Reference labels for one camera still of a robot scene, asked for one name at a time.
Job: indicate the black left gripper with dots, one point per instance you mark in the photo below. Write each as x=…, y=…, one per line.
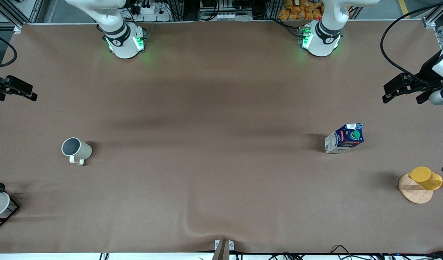
x=427, y=73

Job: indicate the blue and white milk carton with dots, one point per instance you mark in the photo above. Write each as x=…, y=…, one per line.
x=342, y=142

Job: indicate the yellow plastic cup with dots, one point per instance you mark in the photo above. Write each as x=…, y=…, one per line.
x=425, y=178

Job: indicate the wooden mug stand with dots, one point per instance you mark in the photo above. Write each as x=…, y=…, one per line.
x=413, y=193

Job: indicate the bag of orange snacks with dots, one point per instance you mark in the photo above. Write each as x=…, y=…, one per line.
x=297, y=12

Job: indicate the power strip with black plugs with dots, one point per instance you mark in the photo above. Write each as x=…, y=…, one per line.
x=149, y=11

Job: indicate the white power strip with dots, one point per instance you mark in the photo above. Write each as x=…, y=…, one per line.
x=227, y=16

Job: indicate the brown table cover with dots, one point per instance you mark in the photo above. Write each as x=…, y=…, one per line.
x=207, y=162

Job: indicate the black equipment box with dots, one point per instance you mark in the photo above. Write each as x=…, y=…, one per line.
x=210, y=4

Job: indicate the aluminium frame profile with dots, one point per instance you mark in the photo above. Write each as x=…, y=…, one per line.
x=433, y=20

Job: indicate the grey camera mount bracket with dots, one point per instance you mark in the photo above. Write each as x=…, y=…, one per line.
x=223, y=252

